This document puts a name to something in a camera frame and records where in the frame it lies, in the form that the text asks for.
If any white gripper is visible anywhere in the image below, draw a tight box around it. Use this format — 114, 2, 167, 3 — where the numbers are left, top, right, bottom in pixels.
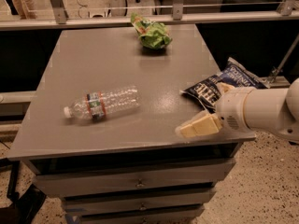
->
175, 82, 255, 138

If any blue kettle chip bag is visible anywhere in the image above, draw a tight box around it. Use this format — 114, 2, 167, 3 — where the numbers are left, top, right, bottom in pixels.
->
180, 58, 268, 113

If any clear plastic water bottle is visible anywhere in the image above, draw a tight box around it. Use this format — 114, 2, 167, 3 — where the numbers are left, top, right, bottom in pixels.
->
64, 85, 139, 119

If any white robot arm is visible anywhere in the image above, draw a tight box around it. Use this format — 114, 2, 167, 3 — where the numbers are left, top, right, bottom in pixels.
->
176, 80, 299, 144

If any top grey drawer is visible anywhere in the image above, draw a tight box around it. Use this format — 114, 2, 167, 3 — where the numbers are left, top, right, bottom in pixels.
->
34, 158, 235, 197

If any grey drawer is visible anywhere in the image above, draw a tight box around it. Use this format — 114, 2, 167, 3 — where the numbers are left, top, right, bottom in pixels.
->
63, 189, 216, 216
34, 158, 235, 197
79, 205, 204, 224

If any green chip bag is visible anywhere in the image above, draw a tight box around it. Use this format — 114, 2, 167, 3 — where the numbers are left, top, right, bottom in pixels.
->
131, 13, 172, 49

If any grey drawer cabinet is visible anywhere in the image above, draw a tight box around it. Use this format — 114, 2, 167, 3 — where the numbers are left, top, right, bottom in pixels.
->
7, 23, 257, 224

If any bottom grey drawer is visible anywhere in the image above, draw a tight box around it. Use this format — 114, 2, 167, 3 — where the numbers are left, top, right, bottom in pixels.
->
79, 205, 204, 224

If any middle grey drawer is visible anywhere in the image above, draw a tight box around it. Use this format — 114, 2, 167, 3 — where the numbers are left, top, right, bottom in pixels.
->
63, 189, 216, 216

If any grey metal railing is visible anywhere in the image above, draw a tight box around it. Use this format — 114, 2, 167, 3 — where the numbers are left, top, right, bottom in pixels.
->
0, 0, 298, 29

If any black stand on floor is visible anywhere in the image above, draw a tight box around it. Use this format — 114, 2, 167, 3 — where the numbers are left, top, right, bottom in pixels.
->
0, 140, 49, 224

